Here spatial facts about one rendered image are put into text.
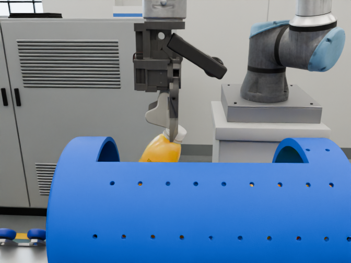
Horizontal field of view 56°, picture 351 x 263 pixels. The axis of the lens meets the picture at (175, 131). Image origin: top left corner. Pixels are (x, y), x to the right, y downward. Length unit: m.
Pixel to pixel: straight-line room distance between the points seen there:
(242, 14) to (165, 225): 2.99
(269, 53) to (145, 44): 0.50
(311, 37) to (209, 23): 2.48
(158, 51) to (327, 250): 0.41
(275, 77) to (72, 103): 1.56
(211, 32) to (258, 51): 2.35
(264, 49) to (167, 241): 0.66
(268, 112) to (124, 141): 1.44
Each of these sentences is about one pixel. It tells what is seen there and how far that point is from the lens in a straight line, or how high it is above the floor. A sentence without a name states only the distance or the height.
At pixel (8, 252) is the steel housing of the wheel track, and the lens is 0.90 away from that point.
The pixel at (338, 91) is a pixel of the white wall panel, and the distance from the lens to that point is 3.70.
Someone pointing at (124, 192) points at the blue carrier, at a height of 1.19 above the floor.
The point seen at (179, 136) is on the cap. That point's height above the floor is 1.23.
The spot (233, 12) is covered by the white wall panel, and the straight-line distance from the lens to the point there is 3.36.
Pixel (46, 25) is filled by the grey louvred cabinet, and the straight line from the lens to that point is 2.28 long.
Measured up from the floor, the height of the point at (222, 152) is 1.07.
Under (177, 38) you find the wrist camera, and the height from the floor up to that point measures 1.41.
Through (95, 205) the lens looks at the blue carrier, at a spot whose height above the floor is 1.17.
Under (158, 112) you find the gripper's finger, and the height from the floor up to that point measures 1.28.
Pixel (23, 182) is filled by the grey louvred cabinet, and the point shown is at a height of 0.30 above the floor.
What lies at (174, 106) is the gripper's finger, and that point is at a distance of 0.56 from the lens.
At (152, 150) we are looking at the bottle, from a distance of 0.62.
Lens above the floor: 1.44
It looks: 19 degrees down
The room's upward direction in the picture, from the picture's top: straight up
